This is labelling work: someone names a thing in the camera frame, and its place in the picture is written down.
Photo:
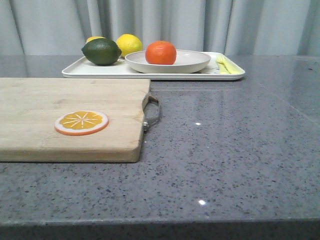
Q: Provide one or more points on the grey curtain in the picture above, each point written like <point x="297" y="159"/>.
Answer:
<point x="232" y="27"/>

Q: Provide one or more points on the orange slice toy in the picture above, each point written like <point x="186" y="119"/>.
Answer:
<point x="81" y="123"/>

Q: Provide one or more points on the yellow plastic fork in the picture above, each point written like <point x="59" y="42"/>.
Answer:
<point x="232" y="67"/>

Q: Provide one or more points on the yellow lemon right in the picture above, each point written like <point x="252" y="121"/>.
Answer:
<point x="129" y="43"/>

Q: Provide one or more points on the wooden cutting board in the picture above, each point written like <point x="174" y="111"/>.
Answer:
<point x="29" y="108"/>

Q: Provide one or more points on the metal cutting board handle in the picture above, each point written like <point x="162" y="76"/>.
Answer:
<point x="151" y="110"/>

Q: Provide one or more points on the yellow lemon behind lime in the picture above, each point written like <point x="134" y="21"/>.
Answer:
<point x="94" y="38"/>

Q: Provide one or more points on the orange mandarin fruit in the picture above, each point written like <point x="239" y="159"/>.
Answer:
<point x="161" y="53"/>

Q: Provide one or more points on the white bear-print tray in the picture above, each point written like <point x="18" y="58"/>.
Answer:
<point x="189" y="66"/>

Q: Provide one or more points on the green lime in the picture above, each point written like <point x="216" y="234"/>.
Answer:
<point x="101" y="51"/>

